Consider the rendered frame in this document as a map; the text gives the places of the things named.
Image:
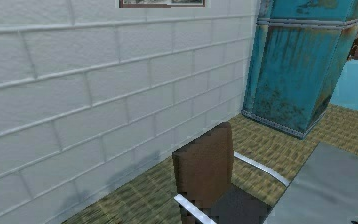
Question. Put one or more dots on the grey table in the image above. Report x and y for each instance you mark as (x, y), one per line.
(330, 190)

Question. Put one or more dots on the rusty teal fridge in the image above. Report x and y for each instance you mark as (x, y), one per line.
(293, 73)

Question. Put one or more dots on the framed wall picture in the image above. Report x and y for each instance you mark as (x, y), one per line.
(160, 3)

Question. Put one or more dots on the brown chair with metal armrests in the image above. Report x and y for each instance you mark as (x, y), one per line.
(203, 166)

